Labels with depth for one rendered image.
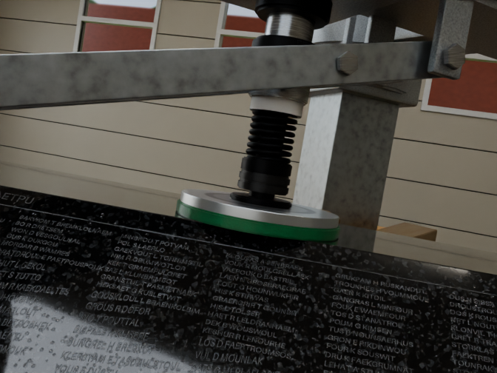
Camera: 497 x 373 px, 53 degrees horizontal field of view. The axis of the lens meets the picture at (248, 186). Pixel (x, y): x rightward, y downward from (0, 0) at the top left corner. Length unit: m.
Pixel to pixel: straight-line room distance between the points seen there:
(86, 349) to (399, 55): 0.52
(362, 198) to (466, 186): 5.26
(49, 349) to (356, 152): 1.05
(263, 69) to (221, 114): 6.47
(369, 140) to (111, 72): 1.00
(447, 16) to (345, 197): 0.77
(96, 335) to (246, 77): 0.32
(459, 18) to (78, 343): 0.61
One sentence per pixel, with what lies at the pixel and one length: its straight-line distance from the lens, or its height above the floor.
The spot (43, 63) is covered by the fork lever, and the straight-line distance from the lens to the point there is 0.55.
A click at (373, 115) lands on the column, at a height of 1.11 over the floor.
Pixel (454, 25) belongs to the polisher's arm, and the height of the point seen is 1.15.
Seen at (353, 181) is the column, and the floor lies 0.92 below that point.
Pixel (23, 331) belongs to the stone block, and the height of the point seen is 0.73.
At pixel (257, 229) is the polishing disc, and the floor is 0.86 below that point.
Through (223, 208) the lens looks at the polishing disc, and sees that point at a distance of 0.58.
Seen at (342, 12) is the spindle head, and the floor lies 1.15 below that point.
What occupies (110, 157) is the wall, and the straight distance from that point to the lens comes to 7.76.
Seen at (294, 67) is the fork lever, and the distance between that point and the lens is 0.63.
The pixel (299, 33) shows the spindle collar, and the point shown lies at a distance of 0.67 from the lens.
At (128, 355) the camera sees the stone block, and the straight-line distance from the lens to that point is 0.53.
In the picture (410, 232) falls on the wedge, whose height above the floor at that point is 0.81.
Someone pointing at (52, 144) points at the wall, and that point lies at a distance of 8.35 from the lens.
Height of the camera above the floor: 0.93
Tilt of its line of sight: 3 degrees down
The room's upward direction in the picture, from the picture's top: 10 degrees clockwise
